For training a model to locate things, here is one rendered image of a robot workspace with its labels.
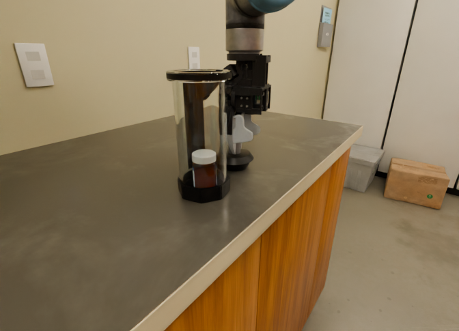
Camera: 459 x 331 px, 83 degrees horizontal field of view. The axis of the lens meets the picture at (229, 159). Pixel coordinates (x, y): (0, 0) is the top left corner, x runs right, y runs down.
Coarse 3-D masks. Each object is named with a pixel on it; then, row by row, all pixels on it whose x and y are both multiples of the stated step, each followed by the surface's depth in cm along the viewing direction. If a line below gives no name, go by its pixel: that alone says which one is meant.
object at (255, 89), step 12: (228, 60) 51; (240, 60) 50; (252, 60) 50; (264, 60) 50; (240, 72) 52; (252, 72) 51; (264, 72) 50; (228, 84) 54; (240, 84) 53; (252, 84) 52; (264, 84) 51; (240, 96) 53; (252, 96) 51; (264, 96) 55; (240, 108) 54; (252, 108) 52; (264, 108) 55
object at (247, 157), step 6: (228, 150) 62; (240, 150) 62; (246, 150) 62; (228, 156) 59; (234, 156) 59; (240, 156) 59; (246, 156) 59; (252, 156) 61; (228, 162) 58; (234, 162) 58; (240, 162) 58; (246, 162) 58; (228, 168) 59; (234, 168) 59; (240, 168) 59; (246, 168) 61
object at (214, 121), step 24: (168, 72) 40; (192, 72) 39; (216, 72) 39; (192, 96) 40; (216, 96) 41; (192, 120) 42; (216, 120) 43; (192, 144) 43; (216, 144) 44; (192, 168) 45; (216, 168) 46
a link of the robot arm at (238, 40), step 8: (232, 32) 48; (240, 32) 48; (248, 32) 48; (256, 32) 48; (232, 40) 49; (240, 40) 48; (248, 40) 48; (256, 40) 49; (232, 48) 49; (240, 48) 49; (248, 48) 49; (256, 48) 49
